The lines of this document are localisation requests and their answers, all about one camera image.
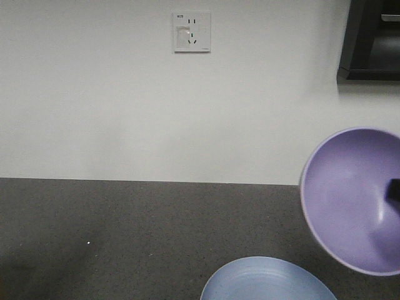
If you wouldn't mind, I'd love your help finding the white wall power socket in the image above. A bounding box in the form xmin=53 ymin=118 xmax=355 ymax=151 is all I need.
xmin=172 ymin=11 xmax=211 ymax=53

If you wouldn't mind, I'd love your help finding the light blue plate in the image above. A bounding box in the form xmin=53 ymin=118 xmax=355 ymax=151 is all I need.
xmin=200 ymin=256 xmax=336 ymax=299

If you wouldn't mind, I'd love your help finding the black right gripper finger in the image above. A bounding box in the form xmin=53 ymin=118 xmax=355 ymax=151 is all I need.
xmin=385 ymin=178 xmax=400 ymax=202

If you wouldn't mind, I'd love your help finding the purple plastic bowl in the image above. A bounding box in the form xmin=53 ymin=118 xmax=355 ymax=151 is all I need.
xmin=299 ymin=127 xmax=399 ymax=276

